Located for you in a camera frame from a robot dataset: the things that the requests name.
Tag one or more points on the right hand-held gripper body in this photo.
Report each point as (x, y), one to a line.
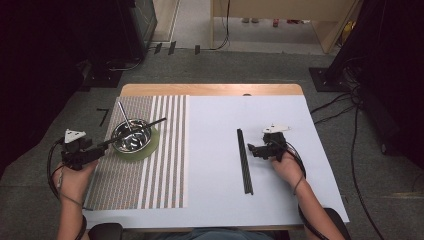
(276, 145)

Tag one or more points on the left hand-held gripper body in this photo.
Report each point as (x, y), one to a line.
(75, 155)

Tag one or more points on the black chopstick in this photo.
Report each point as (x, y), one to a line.
(245, 161)
(242, 161)
(156, 122)

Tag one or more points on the steel bowl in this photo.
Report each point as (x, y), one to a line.
(136, 146)

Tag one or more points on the person's left hand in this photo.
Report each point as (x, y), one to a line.
(75, 181)

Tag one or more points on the person's right hand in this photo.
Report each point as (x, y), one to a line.
(288, 170)

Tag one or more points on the striped placemat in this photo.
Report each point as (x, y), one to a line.
(116, 186)

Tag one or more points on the metal spoon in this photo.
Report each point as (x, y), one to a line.
(124, 115)

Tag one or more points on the green round coaster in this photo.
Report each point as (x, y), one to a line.
(146, 156)

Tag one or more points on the white table sheet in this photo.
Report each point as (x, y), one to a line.
(213, 116)

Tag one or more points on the black stand base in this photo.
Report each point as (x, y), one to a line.
(103, 78)
(320, 81)

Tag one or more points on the wooden table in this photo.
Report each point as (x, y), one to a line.
(213, 89)

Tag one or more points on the black chair armrest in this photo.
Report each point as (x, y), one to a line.
(105, 231)
(338, 223)

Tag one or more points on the black curtain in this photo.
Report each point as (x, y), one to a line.
(40, 66)
(393, 66)

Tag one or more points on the small red object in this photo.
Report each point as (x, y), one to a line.
(295, 21)
(275, 22)

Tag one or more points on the white shoe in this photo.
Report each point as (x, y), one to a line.
(245, 20)
(255, 20)

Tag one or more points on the yellow object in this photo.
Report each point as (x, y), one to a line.
(348, 30)

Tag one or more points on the beige floor tape strip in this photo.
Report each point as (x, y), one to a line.
(403, 196)

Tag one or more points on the light wooden desk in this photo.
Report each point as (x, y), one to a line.
(283, 8)

